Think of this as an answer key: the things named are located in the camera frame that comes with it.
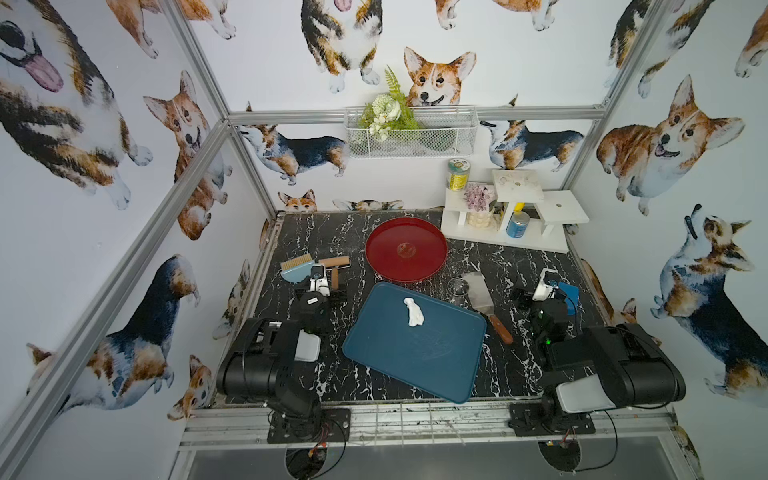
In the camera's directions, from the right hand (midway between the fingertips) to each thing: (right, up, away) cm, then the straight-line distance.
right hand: (544, 275), depth 88 cm
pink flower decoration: (-17, +24, +8) cm, 30 cm away
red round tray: (-40, +6, +22) cm, 46 cm away
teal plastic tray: (-30, -22, -4) cm, 38 cm away
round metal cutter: (-23, -6, +12) cm, 27 cm away
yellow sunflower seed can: (-23, +33, +15) cm, 43 cm away
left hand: (-67, +1, +4) cm, 67 cm away
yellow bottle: (0, +22, +19) cm, 29 cm away
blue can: (-1, +16, +19) cm, 25 cm away
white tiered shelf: (+6, +21, +13) cm, 25 cm away
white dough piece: (-38, -13, +3) cm, 40 cm away
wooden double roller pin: (-66, +1, +18) cm, 68 cm away
